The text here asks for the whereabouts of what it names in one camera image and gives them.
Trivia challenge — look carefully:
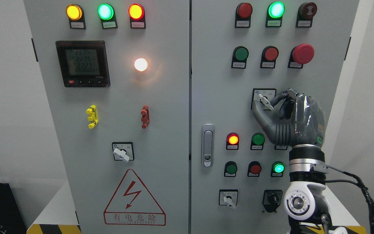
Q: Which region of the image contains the white glowing indicator light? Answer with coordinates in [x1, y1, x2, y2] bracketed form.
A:
[134, 58, 148, 72]

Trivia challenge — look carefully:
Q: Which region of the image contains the gray robotic hand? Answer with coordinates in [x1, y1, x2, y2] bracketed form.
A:
[252, 88, 326, 149]

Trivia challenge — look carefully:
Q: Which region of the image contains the top right dark red light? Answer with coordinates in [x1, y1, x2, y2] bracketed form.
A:
[235, 3, 253, 28]

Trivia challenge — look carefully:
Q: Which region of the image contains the right gray cabinet door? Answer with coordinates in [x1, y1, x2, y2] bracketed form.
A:
[191, 0, 359, 234]

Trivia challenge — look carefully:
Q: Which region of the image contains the yellow indicator light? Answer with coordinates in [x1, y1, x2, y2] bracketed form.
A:
[66, 4, 86, 29]

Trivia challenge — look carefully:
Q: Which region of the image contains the left door gray rotary switch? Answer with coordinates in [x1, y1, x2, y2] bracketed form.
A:
[111, 142, 135, 163]

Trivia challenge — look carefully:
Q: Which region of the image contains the black key selector switch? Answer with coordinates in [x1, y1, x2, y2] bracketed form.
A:
[262, 189, 282, 212]

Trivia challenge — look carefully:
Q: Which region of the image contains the lower lit green light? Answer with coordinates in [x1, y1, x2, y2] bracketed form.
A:
[271, 161, 285, 177]

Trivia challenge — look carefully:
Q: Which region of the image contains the upper red push button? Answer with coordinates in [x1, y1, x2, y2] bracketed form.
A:
[260, 46, 279, 69]

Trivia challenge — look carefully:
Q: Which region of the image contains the top left red indicator light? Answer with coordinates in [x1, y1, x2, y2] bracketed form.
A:
[128, 3, 146, 29]

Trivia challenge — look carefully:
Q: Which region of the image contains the dark red buzzer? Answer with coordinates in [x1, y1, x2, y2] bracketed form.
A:
[295, 2, 318, 28]

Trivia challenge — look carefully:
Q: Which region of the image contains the upper green push button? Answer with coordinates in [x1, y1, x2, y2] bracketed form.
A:
[231, 46, 249, 69]

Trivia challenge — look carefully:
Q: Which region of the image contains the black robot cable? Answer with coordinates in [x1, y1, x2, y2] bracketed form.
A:
[325, 164, 374, 234]

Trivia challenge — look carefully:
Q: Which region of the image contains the lit red indicator light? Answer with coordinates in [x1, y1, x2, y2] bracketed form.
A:
[226, 132, 240, 150]

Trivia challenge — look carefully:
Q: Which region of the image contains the gray cabinet door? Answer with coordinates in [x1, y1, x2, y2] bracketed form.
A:
[24, 0, 190, 234]
[191, 0, 359, 234]

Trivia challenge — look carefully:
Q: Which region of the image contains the lower red push button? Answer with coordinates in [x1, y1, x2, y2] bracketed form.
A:
[247, 161, 262, 177]

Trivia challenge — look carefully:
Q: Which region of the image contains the red push button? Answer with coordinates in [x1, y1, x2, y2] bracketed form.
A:
[260, 46, 279, 69]
[247, 161, 262, 177]

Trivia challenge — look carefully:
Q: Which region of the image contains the lower green push button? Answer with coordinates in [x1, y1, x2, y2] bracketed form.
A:
[224, 161, 238, 177]

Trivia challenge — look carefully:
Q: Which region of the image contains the silver door latch handle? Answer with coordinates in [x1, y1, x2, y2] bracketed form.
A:
[201, 124, 214, 167]

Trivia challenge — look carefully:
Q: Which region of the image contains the green push button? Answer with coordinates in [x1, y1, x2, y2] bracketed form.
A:
[224, 161, 238, 177]
[231, 46, 249, 69]

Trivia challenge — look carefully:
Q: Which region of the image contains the red emergency stop button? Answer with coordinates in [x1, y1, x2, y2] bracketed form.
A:
[288, 43, 315, 69]

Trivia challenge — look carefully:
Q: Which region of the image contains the yellow terminal connector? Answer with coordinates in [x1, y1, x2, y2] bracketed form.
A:
[86, 105, 98, 129]

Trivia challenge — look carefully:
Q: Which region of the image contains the red terminal connector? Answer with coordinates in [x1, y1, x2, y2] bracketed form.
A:
[140, 105, 150, 129]

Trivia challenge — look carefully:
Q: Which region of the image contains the top left green indicator light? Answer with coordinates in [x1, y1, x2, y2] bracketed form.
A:
[97, 3, 118, 29]

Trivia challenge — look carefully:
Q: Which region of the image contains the left gray cabinet door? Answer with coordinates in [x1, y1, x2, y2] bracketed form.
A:
[24, 0, 190, 234]

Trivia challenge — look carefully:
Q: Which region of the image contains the red electrical hazard warning sticker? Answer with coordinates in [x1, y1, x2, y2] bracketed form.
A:
[103, 169, 166, 226]

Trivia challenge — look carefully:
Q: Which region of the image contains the black digital power meter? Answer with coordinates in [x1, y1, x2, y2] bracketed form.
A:
[56, 40, 110, 87]

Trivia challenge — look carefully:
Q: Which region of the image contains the top right green lit light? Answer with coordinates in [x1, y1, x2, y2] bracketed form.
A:
[265, 1, 285, 28]

